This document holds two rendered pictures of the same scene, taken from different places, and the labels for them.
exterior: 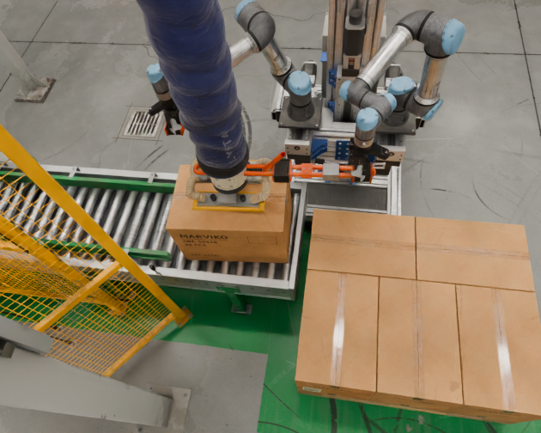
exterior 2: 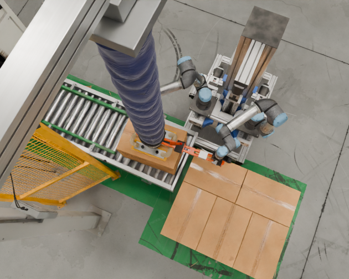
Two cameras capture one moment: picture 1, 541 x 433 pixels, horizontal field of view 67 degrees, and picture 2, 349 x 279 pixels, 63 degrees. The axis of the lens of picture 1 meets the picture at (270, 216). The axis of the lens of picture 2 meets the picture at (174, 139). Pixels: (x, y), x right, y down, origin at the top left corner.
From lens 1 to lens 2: 1.06 m
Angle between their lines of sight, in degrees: 15
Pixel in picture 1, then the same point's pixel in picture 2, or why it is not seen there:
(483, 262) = (271, 205)
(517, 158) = (327, 140)
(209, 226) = (137, 154)
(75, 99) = not seen: hidden behind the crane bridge
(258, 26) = (186, 78)
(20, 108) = not seen: hidden behind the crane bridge
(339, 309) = (191, 206)
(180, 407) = (104, 221)
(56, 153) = not seen: hidden behind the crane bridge
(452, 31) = (278, 120)
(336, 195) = (215, 135)
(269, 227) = (167, 164)
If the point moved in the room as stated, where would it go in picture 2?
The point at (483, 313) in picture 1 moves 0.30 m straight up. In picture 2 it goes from (260, 230) to (268, 231)
